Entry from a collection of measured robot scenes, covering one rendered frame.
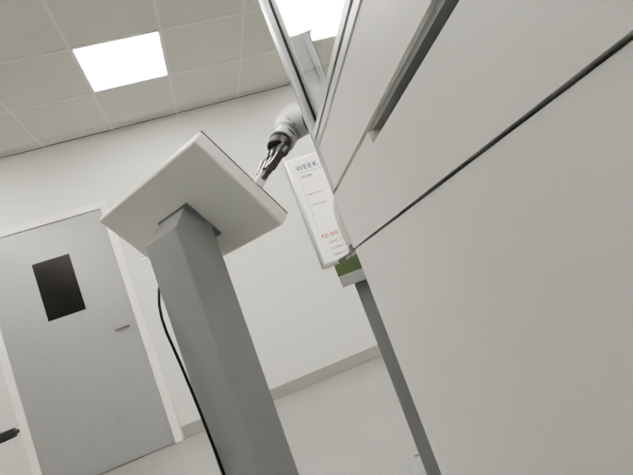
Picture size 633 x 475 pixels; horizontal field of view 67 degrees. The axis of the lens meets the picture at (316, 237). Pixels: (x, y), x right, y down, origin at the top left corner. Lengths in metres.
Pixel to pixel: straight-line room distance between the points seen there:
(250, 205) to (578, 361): 0.93
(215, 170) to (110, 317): 3.35
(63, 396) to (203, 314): 3.38
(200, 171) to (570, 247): 0.97
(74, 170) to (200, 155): 3.65
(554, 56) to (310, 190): 4.33
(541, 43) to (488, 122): 0.10
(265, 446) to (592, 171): 1.09
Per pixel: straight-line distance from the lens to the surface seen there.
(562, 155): 0.40
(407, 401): 1.78
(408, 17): 0.56
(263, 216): 1.26
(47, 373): 4.59
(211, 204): 1.31
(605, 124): 0.36
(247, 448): 1.29
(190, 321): 1.31
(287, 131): 1.63
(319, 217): 4.61
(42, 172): 4.89
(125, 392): 4.46
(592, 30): 0.35
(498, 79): 0.44
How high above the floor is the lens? 0.73
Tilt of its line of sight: 7 degrees up
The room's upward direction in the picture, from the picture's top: 21 degrees counter-clockwise
